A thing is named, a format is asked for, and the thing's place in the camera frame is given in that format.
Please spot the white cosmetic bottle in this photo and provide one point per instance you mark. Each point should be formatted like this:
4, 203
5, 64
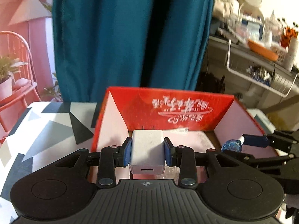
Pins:
290, 54

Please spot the blue translucent faceted trinket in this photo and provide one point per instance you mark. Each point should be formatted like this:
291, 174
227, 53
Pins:
231, 145

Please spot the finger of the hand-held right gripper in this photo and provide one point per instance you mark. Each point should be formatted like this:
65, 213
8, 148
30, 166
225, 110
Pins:
268, 161
255, 141

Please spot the pink room wall poster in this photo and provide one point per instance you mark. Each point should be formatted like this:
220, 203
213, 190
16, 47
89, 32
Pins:
35, 39

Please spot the blue and white box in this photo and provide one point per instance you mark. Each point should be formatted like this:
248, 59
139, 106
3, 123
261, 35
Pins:
251, 28

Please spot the white USB charger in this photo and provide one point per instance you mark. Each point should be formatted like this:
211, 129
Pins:
147, 149

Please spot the blue curtain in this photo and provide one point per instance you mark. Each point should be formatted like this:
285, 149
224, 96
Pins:
105, 32

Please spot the orange bowl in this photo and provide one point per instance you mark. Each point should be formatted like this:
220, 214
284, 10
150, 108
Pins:
262, 50

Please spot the cotton swab box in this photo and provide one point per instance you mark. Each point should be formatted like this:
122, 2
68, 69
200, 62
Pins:
279, 54

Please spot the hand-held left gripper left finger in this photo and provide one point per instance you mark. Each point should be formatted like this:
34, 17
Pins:
128, 152

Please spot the pile of foil packets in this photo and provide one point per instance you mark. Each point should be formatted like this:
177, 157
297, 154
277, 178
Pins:
258, 73

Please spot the black dressing table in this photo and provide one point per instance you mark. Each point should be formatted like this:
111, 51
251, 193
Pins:
217, 41

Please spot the red cardboard box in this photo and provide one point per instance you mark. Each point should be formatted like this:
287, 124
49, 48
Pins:
130, 102

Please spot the red vase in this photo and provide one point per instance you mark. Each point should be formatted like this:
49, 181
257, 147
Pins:
285, 42

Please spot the cream cosmetic bag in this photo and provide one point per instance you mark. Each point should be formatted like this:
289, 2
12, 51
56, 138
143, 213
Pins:
224, 5

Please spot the clear plastic organizer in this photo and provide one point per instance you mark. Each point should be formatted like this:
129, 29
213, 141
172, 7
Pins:
272, 30

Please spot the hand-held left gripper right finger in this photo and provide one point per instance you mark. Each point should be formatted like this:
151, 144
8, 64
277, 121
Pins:
167, 152

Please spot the geometric patterned tablecloth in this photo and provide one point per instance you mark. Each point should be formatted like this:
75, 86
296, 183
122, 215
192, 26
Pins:
46, 130

